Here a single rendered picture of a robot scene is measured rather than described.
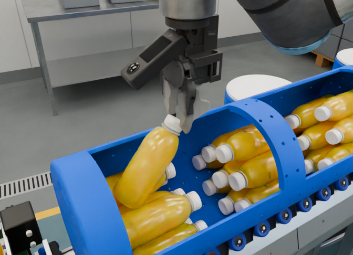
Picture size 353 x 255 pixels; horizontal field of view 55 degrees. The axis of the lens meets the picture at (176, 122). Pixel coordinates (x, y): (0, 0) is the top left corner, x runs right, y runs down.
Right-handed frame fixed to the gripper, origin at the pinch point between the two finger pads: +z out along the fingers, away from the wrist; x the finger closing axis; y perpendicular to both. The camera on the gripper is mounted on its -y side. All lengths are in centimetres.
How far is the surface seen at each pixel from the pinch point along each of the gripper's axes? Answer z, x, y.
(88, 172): 2.9, -1.6, -18.3
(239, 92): 23, 37, 49
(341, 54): 24, 42, 115
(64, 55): 106, 323, 48
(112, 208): 5.7, -8.6, -17.1
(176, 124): -1.0, -1.7, -1.0
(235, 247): 30.3, -11.3, 8.7
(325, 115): 11.9, -1.6, 44.6
